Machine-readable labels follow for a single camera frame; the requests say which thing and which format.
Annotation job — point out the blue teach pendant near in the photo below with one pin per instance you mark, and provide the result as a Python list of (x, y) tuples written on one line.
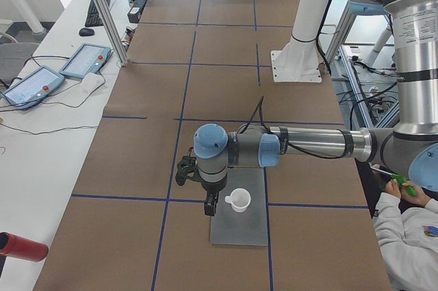
[(32, 89)]

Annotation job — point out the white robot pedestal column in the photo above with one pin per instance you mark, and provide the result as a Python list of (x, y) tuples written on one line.
[(298, 60)]

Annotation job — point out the black box device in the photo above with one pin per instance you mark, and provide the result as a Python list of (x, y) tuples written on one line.
[(136, 11)]

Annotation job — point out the aluminium frame post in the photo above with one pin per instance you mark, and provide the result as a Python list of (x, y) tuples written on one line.
[(111, 30)]

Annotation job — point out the white cup with handle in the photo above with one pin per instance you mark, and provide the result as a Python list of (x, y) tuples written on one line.
[(239, 199)]

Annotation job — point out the blue teach pendant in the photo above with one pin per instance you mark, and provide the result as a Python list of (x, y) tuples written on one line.
[(88, 58), (32, 89)]

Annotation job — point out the green handled tool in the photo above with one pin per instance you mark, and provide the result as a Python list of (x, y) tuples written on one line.
[(400, 179)]

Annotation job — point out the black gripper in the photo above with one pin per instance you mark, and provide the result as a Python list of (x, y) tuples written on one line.
[(211, 192)]

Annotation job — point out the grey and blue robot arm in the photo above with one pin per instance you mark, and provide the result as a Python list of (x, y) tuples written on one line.
[(409, 148)]

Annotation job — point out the grey closed laptop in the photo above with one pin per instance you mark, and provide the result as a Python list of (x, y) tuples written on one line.
[(248, 228)]

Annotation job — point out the blue teach pendant far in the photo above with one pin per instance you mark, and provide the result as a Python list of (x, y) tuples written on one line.
[(88, 58)]

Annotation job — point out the black computer mouse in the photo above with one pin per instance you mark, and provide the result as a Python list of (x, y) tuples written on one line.
[(85, 32)]

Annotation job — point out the person in white hoodie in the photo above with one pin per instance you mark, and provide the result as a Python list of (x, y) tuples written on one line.
[(406, 230)]

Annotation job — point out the red cylinder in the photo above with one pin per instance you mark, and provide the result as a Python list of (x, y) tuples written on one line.
[(22, 248)]

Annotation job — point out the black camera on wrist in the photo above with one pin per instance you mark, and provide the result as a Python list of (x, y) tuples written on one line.
[(187, 169)]

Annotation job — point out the black keyboard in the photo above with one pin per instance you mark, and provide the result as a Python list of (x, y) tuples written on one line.
[(92, 18)]

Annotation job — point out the white folded cloth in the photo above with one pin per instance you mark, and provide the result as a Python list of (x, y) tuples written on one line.
[(91, 82)]

